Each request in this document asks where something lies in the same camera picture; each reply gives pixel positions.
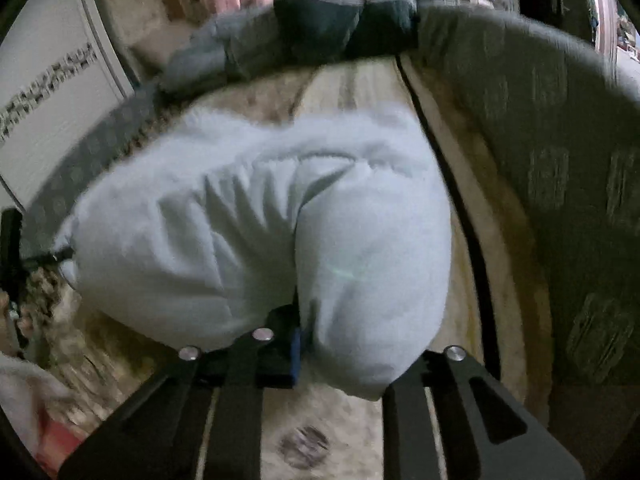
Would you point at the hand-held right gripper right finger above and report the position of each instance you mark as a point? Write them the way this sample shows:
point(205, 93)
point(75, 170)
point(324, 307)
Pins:
point(405, 410)

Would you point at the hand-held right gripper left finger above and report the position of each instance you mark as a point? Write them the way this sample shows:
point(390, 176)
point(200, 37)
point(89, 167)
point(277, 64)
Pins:
point(296, 355)

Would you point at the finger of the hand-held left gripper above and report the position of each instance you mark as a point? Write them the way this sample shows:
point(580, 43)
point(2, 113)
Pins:
point(47, 258)

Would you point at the white towel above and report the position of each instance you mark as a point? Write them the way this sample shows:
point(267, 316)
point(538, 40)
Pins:
point(225, 220)

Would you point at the person's left forearm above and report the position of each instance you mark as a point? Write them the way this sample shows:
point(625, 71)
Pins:
point(25, 390)

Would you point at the person's left hand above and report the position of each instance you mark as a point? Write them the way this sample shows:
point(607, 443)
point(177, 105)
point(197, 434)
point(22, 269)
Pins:
point(7, 325)

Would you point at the red cloth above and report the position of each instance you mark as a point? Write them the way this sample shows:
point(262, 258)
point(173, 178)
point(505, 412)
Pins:
point(60, 442)

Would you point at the grey-blue quilt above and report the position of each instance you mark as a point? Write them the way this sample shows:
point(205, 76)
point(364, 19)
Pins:
point(215, 55)

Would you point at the white fuzzy cushion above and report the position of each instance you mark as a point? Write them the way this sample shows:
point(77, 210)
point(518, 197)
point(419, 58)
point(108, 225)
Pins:
point(130, 0)

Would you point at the grey patterned bedspread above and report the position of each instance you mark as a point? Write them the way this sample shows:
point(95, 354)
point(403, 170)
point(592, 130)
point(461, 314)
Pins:
point(525, 110)

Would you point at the dark teal quilt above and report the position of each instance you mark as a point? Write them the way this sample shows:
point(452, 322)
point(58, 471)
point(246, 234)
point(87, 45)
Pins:
point(315, 25)

